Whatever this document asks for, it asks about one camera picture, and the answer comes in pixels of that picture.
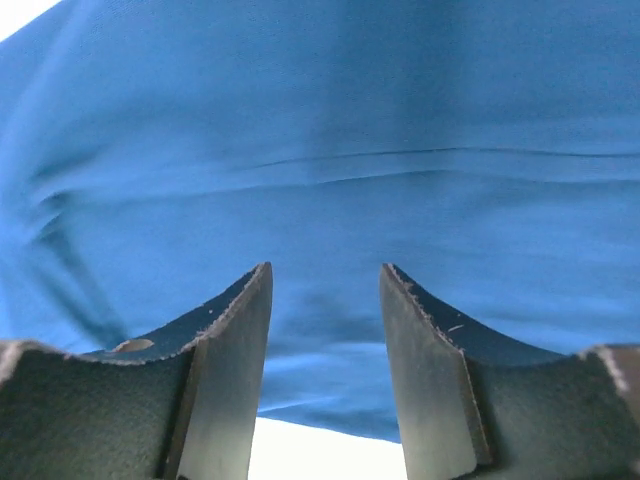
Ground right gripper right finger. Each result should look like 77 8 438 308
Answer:
379 264 639 479

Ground blue t shirt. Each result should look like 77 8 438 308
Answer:
1 1 639 440

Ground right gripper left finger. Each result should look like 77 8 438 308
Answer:
1 263 273 479

